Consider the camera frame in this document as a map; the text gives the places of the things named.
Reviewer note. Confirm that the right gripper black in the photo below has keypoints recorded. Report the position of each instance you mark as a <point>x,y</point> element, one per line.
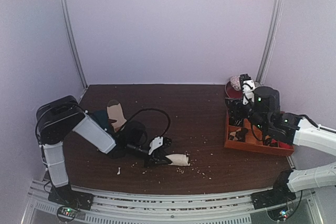
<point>235,107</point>

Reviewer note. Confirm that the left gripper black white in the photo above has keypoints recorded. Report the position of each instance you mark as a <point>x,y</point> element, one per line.
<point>155,162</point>

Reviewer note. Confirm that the cream white sock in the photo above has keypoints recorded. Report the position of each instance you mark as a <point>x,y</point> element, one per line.
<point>178,160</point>

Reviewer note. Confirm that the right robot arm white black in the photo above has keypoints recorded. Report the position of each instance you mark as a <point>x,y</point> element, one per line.
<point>299,130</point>

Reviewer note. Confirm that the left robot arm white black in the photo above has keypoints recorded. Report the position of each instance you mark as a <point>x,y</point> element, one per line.
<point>57,119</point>

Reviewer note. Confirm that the red round tray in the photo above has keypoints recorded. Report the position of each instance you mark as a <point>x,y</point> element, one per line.
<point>231,92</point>

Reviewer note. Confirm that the argyle brown sock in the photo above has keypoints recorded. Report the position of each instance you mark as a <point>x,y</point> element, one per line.
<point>238,135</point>

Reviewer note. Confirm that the white patterned bowl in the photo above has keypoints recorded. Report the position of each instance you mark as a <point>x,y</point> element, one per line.
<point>235,83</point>

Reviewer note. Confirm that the orange wooden compartment box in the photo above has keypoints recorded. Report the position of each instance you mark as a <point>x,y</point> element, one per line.
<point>254,140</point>

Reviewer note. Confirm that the black red patterned sock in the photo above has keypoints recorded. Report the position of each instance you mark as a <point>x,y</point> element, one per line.
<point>270,142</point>

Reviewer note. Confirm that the beige brown striped sock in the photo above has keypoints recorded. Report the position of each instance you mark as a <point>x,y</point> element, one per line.
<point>115,114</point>

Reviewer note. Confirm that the dark teal monkey sock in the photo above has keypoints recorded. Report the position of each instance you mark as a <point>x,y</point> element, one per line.
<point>101,117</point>

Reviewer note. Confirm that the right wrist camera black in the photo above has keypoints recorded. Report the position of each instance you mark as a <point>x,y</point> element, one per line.
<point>266,99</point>

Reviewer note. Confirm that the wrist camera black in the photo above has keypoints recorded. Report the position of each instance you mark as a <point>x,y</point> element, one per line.
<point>134,132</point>
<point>266,99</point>

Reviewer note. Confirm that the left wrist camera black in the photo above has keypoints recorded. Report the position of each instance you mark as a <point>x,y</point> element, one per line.
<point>134,132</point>

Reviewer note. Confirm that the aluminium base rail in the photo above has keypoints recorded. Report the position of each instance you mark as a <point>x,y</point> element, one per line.
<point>114,207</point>

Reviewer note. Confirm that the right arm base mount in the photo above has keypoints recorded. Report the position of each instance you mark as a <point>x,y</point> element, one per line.
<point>278,195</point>

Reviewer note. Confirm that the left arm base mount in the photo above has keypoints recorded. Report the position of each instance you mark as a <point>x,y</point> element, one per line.
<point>68,197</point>

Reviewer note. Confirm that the right aluminium frame post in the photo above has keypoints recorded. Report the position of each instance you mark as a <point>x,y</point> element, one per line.
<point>270,41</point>

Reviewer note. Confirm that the aluminium frame post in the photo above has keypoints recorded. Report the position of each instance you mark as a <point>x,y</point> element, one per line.
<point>72,43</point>
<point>270,41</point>

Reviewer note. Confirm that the left aluminium frame post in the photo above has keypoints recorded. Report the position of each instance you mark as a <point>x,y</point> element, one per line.
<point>72,43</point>

